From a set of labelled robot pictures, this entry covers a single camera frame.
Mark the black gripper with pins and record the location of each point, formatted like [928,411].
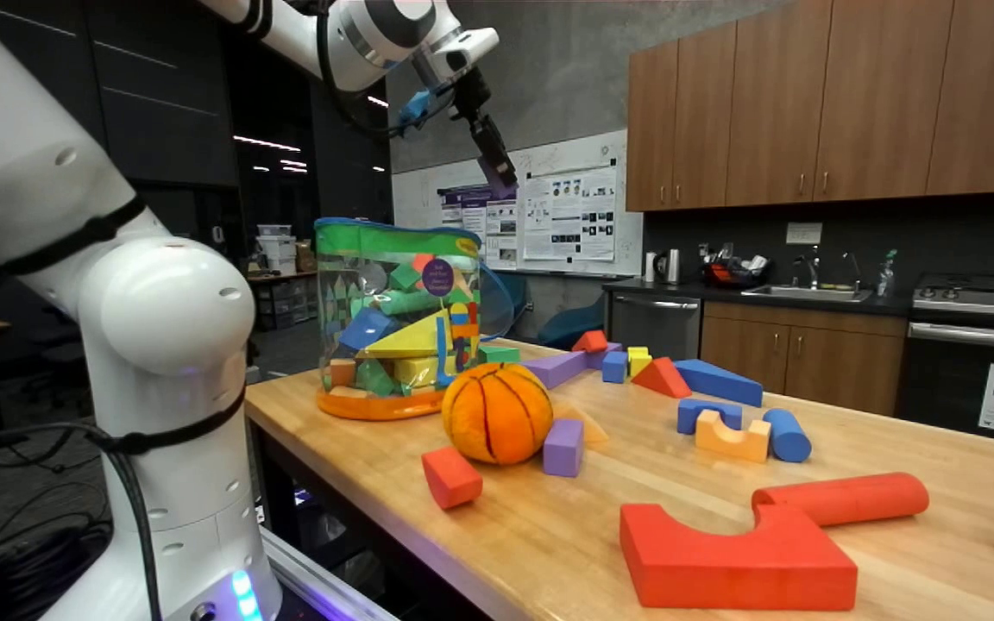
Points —
[469,95]

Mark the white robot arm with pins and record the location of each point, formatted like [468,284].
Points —
[162,334]

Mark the clear plastic toy basket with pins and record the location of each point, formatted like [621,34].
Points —
[398,314]

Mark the whiteboard with posters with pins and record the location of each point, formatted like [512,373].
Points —
[565,216]

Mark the small red foam piece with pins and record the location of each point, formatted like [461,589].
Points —
[592,342]

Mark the purple long foam block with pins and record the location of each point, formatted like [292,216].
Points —
[565,367]

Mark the stainless dishwasher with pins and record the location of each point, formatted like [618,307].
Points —
[668,326]

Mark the small blue foam cube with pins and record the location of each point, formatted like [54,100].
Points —
[614,367]

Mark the yellow foam cube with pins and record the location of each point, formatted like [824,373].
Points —
[640,356]

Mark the orange plush basketball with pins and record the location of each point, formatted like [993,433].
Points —
[499,411]

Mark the red foam triangle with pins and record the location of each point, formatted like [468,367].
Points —
[659,376]

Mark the purple foam cube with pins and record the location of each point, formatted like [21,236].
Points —
[565,450]

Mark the long blue foam block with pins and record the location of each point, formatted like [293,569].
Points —
[705,376]

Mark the upper wooden cabinets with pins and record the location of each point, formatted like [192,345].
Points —
[816,100]

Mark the wooden cabinets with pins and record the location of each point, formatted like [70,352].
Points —
[836,356]
[816,100]

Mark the blue foam arch block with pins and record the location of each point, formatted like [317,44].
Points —
[691,407]

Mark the small red foam block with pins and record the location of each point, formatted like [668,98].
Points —
[451,479]

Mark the lower wooden cabinets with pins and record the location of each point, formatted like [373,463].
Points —
[836,356]

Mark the orange foam arch block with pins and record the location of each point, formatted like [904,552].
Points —
[718,441]

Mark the blue foam cylinder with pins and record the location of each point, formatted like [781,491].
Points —
[787,441]

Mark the red foam cylinder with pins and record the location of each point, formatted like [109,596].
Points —
[850,500]

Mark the kitchen stove oven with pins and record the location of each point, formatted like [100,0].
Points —
[947,373]

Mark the red notched foam block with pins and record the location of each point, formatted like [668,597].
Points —
[781,565]

